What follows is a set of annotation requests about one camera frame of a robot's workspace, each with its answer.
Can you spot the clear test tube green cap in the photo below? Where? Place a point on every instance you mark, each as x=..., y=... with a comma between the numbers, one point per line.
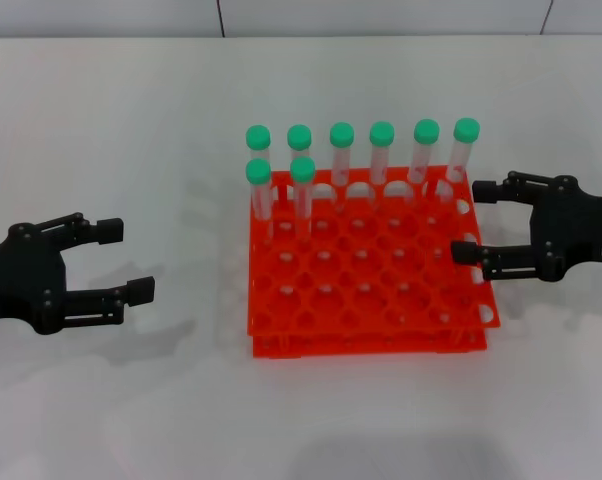
x=426, y=131
x=303, y=169
x=258, y=171
x=299, y=136
x=382, y=133
x=467, y=130
x=258, y=136
x=342, y=134

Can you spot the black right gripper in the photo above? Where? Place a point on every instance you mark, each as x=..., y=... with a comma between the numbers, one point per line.
x=576, y=230

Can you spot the orange test tube rack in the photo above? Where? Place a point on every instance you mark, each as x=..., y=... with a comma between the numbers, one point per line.
x=341, y=277

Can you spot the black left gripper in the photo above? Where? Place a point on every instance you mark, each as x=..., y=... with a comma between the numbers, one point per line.
x=21, y=285

